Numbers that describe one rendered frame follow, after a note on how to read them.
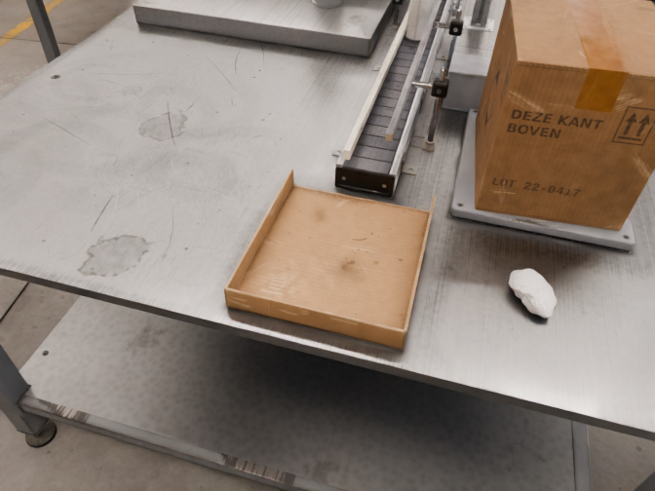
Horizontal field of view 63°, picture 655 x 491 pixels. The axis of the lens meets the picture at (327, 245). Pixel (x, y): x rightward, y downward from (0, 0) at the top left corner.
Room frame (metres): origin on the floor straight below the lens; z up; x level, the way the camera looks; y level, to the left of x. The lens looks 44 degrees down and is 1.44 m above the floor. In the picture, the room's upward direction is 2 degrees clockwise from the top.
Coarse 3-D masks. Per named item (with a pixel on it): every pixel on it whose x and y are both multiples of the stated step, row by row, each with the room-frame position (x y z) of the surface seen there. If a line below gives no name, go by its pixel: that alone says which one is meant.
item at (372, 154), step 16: (432, 32) 1.38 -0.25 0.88; (400, 48) 1.28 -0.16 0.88; (416, 48) 1.28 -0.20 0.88; (400, 64) 1.19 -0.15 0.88; (384, 80) 1.11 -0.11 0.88; (400, 80) 1.11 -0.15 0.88; (416, 80) 1.12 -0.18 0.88; (384, 96) 1.04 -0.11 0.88; (384, 112) 0.97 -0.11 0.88; (368, 128) 0.91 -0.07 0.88; (384, 128) 0.91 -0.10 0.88; (400, 128) 0.92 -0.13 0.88; (368, 144) 0.85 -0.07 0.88; (384, 144) 0.85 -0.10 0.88; (352, 160) 0.80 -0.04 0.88; (368, 160) 0.80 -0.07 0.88; (384, 160) 0.80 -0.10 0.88
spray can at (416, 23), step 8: (416, 0) 1.32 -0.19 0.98; (424, 0) 1.32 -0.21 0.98; (416, 8) 1.32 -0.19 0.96; (424, 8) 1.32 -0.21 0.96; (408, 16) 1.34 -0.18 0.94; (416, 16) 1.32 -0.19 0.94; (424, 16) 1.32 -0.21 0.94; (408, 24) 1.33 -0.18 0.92; (416, 24) 1.32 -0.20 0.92; (424, 24) 1.32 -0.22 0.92; (408, 32) 1.33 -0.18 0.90; (416, 32) 1.32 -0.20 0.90; (408, 40) 1.33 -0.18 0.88; (416, 40) 1.32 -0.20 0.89
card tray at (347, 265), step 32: (288, 192) 0.75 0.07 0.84; (320, 192) 0.76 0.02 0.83; (288, 224) 0.67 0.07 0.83; (320, 224) 0.67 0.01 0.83; (352, 224) 0.68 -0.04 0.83; (384, 224) 0.68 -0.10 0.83; (416, 224) 0.68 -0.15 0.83; (256, 256) 0.59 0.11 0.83; (288, 256) 0.60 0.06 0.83; (320, 256) 0.60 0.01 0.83; (352, 256) 0.60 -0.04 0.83; (384, 256) 0.60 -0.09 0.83; (416, 256) 0.61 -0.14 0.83; (224, 288) 0.49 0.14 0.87; (256, 288) 0.53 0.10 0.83; (288, 288) 0.53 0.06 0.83; (320, 288) 0.53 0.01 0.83; (352, 288) 0.53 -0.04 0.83; (384, 288) 0.54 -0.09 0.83; (288, 320) 0.47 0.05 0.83; (320, 320) 0.46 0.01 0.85; (352, 320) 0.45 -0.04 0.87; (384, 320) 0.48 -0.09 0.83
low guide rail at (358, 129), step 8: (400, 32) 1.29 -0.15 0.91; (400, 40) 1.26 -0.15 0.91; (392, 48) 1.20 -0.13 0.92; (392, 56) 1.16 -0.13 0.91; (384, 64) 1.11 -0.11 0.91; (384, 72) 1.08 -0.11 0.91; (376, 80) 1.04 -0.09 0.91; (376, 88) 1.01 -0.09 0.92; (368, 96) 0.97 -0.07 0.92; (376, 96) 1.00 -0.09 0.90; (368, 104) 0.94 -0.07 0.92; (368, 112) 0.93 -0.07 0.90; (360, 120) 0.88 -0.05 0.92; (360, 128) 0.85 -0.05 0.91; (352, 136) 0.82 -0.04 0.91; (352, 144) 0.80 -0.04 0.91; (344, 152) 0.78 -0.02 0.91; (352, 152) 0.80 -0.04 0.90
